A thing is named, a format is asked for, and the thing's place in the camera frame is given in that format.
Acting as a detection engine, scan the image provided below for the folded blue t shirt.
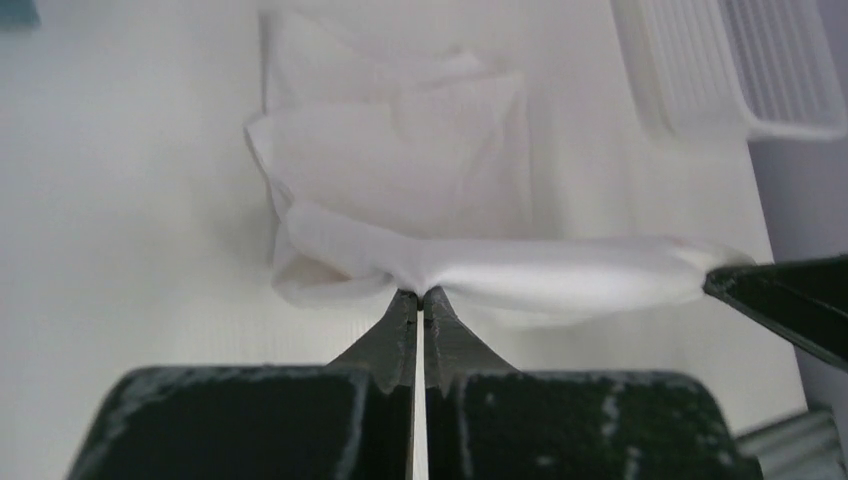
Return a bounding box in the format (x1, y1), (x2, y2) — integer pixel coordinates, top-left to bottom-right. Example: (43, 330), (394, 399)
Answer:
(0, 0), (41, 31)

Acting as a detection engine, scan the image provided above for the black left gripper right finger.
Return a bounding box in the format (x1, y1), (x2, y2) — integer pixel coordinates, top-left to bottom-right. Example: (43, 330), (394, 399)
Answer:
(422, 288), (762, 479)

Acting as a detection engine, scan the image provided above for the white plastic basket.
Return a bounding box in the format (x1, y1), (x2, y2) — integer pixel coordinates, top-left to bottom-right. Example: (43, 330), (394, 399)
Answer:
(611, 1), (847, 142)

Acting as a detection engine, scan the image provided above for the white t shirt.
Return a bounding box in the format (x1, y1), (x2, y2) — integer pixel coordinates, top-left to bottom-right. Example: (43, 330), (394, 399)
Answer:
(246, 10), (751, 323)

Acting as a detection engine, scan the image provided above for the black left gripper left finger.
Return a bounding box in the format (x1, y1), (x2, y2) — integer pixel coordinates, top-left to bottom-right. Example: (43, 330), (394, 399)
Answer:
(69, 291), (418, 479)

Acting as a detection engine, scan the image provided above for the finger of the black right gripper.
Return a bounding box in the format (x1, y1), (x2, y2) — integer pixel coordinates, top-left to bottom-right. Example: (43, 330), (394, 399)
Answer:
(703, 254), (847, 371)

